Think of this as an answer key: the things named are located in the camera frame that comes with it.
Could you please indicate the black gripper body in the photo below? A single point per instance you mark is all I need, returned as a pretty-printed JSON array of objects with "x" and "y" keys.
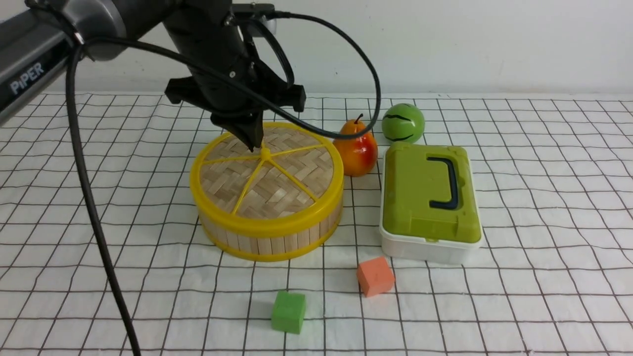
[{"x": 222, "y": 84}]

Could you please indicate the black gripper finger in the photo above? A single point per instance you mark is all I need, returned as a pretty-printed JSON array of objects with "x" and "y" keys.
[{"x": 248, "y": 128}]

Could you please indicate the yellow bamboo steamer lid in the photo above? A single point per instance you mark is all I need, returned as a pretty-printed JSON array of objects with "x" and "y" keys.
[{"x": 291, "y": 186}]

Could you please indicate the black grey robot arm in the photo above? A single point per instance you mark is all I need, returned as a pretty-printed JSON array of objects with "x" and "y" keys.
[{"x": 36, "y": 43}]

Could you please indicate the bamboo steamer basket base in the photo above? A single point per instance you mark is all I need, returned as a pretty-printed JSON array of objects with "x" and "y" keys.
[{"x": 273, "y": 249}]

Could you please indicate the orange red toy pear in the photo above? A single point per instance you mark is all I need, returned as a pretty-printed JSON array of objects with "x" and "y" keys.
[{"x": 359, "y": 156}]

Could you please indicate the green toy watermelon ball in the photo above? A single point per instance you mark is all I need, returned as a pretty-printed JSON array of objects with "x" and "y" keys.
[{"x": 403, "y": 122}]

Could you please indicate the green foam cube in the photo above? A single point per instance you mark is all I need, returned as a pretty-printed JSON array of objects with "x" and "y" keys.
[{"x": 288, "y": 312}]

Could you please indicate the orange foam cube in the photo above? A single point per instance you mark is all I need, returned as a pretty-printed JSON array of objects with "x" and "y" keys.
[{"x": 375, "y": 277}]

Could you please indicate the green lidded white box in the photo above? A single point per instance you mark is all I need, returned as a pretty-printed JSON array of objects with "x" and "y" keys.
[{"x": 428, "y": 207}]

